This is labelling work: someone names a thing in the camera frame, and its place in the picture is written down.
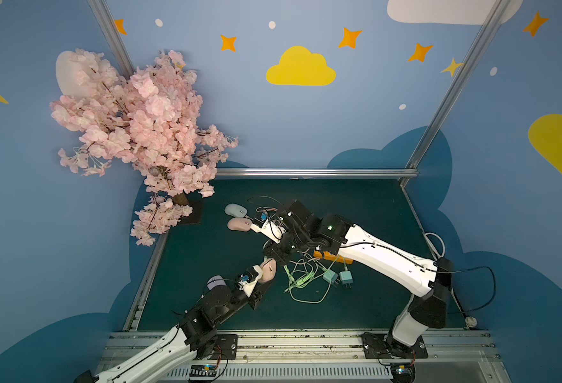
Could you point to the teal charger with green cable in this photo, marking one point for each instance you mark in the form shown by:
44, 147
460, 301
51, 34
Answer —
330, 277

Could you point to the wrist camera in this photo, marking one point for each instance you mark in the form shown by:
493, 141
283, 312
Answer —
269, 228
248, 281

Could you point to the orange power strip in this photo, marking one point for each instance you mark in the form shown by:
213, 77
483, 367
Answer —
334, 258

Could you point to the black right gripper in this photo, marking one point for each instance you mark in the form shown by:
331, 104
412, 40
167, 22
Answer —
285, 237

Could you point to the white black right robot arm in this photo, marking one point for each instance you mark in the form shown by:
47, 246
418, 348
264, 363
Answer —
428, 281

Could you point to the lilac wireless mouse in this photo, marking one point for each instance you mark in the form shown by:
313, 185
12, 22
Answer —
216, 281

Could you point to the pink wireless mouse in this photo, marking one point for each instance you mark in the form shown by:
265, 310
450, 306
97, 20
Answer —
240, 224
268, 267

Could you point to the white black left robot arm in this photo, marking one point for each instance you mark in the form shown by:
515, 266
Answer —
192, 338

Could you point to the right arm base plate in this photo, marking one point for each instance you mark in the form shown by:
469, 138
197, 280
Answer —
383, 346

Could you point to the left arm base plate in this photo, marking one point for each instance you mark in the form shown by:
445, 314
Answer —
220, 346

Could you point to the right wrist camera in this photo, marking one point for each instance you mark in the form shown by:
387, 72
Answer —
269, 228

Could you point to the pale green wireless mouse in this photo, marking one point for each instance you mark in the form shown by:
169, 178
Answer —
236, 211

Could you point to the pink cherry blossom tree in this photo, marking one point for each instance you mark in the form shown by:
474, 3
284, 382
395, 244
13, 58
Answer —
150, 122

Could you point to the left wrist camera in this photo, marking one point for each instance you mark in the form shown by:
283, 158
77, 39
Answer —
248, 281

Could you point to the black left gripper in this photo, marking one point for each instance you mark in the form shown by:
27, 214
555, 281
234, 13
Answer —
256, 291

